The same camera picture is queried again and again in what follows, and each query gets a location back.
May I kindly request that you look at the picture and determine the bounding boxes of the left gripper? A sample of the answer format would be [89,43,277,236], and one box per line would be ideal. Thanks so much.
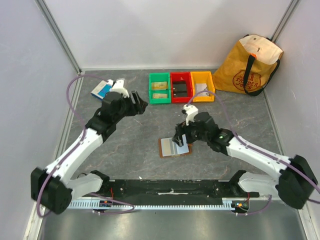
[113,90,148,123]

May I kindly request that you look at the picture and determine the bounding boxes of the brown leather card holder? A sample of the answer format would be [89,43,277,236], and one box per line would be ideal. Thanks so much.
[158,134,192,158]

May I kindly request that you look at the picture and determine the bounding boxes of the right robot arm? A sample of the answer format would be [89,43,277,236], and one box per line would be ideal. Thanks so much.
[172,106,318,210]

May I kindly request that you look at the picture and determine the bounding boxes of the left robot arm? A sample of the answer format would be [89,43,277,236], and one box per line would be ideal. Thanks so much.
[30,91,148,214]

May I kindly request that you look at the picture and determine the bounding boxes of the gold card lower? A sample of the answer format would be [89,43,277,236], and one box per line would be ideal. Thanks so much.
[152,93,168,99]

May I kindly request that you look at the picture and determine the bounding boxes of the gold card upper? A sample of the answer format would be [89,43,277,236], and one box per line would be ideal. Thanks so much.
[150,81,168,91]

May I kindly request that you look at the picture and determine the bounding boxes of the black cards in red bin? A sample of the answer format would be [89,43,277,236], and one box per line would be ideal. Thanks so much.
[172,81,188,98]

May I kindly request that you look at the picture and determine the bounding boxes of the silver card in yellow bin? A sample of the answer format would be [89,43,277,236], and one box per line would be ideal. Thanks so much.
[195,83,210,97]

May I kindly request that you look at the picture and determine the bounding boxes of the green plastic bin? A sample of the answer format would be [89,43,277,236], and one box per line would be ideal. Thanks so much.
[148,72,171,104]

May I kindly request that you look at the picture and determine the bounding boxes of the red plastic bin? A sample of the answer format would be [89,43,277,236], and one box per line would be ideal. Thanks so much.
[170,72,194,104]

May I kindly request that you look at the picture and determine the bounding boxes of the blue and white box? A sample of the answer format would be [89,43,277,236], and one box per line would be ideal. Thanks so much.
[90,79,114,100]

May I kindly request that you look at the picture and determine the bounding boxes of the yellow plastic bin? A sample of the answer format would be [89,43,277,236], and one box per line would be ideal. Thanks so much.
[190,71,216,103]

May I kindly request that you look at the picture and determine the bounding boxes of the yellow Trader Joe's tote bag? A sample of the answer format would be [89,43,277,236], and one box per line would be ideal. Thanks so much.
[212,34,284,97]

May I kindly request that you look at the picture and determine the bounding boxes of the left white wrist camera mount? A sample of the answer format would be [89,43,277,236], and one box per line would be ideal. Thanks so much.
[109,78,130,98]

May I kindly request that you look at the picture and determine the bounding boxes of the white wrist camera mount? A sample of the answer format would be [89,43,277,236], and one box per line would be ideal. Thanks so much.
[182,104,199,126]
[109,78,130,98]

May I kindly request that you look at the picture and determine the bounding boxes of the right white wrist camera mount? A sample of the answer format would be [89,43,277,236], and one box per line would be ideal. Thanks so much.
[182,104,199,126]

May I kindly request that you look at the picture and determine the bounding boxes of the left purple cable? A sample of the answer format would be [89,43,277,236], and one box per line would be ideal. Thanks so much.
[36,74,136,218]

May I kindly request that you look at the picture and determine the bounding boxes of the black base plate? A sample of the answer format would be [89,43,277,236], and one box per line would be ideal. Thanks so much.
[81,178,261,205]

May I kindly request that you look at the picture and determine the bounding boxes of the slotted cable duct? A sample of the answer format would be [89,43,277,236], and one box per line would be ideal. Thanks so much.
[67,197,248,211]

